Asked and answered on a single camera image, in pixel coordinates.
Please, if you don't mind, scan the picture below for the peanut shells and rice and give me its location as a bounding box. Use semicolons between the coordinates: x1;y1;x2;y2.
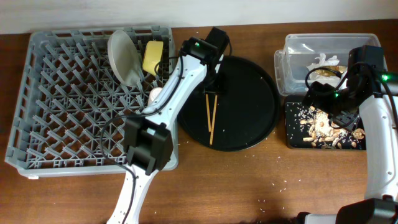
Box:
289;105;366;149

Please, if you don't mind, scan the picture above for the wooden chopstick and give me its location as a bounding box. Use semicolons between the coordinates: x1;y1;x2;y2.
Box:
205;93;211;133
210;95;218;146

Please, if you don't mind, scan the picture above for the yellow bowl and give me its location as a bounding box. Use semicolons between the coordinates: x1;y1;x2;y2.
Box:
142;40;164;76

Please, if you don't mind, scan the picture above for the pink plastic cup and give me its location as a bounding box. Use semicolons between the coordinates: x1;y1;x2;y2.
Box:
147;87;162;106

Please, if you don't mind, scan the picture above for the grey round plate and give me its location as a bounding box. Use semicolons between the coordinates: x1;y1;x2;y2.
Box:
107;30;142;87

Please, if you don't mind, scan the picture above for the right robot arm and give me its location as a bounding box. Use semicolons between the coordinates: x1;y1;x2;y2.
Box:
297;45;397;224

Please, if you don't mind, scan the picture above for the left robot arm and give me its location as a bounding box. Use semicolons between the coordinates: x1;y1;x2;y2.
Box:
108;27;230;223

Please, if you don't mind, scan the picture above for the grey dishwasher rack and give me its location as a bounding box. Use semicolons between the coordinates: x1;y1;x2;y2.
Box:
5;26;175;179

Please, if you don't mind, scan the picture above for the crumpled white tissue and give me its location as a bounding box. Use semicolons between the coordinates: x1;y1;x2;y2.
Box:
307;53;347;86

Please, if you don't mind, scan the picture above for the gold foil wrapper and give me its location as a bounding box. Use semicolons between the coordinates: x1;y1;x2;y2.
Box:
315;65;347;78

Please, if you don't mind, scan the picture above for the rectangular black tray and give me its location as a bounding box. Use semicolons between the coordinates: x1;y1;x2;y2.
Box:
284;95;368;151

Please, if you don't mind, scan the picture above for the round black tray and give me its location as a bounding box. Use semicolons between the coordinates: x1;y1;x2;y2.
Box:
178;56;280;152

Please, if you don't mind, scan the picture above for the clear plastic bin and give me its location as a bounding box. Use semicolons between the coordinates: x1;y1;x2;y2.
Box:
274;33;381;96

